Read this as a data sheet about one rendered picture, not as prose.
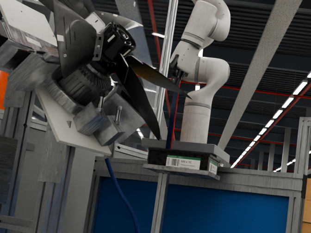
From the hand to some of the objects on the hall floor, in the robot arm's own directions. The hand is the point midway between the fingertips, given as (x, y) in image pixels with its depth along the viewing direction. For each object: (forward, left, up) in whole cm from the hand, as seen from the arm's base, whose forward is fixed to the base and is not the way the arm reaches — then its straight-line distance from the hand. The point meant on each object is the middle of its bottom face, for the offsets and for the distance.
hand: (174, 82), depth 214 cm
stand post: (+26, -29, -114) cm, 121 cm away
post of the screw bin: (+4, +1, -114) cm, 114 cm away
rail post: (-28, -34, -114) cm, 122 cm away
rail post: (0, +47, -115) cm, 124 cm away
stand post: (+19, -51, -114) cm, 126 cm away
